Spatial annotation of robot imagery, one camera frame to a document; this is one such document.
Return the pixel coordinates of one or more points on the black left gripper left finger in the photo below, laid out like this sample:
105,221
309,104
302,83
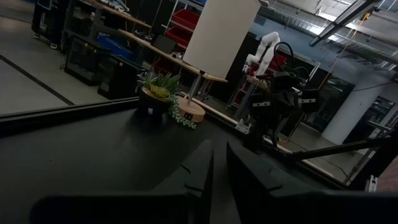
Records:
200,174

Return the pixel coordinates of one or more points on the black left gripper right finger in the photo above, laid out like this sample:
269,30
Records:
264,193

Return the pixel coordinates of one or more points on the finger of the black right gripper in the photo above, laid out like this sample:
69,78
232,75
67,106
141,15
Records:
274,133
283,124

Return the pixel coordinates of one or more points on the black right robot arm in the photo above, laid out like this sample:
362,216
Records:
280,81

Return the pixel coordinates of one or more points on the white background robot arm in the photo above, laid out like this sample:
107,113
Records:
264,51

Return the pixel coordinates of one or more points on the white round pillar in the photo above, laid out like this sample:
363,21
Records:
351,115

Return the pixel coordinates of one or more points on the potted succulent plant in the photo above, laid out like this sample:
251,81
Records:
157,93

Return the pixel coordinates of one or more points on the white shade table lamp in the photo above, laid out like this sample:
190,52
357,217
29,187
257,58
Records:
217,34

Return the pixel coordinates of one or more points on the black ceiling beam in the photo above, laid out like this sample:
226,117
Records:
345,21

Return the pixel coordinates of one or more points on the silver metal plate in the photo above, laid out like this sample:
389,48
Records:
372,183

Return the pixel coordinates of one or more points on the red tilted bins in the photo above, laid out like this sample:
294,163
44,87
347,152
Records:
183,23

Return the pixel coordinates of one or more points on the wooden plank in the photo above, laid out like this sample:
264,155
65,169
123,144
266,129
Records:
161,53

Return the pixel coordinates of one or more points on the black computer tower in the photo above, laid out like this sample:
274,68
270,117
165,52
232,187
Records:
93,65

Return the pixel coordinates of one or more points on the blue storage bin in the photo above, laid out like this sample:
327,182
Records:
115,46

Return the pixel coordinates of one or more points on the person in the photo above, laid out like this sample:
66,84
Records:
49,21

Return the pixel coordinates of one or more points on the silver mounting bracket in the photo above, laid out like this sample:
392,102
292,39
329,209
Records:
244,126

